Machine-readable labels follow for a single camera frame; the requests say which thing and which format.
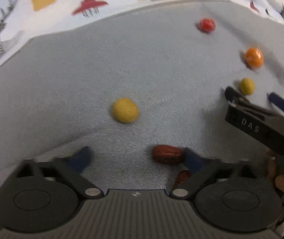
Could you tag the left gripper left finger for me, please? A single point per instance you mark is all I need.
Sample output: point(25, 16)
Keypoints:
point(70, 169)

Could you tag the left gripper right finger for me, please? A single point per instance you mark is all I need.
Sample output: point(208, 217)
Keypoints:
point(205, 172)

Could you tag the yellow-green fruit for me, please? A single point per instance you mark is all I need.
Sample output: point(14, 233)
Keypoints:
point(124, 110)
point(247, 86)

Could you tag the dark red jujube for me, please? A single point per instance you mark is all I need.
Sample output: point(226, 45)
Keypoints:
point(181, 178)
point(165, 154)

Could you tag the orange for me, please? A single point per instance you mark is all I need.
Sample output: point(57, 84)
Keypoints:
point(254, 58)

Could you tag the small red tomato far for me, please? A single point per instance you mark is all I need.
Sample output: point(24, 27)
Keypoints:
point(207, 25)

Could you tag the grey printed sofa cover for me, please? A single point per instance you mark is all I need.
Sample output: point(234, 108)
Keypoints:
point(63, 73)

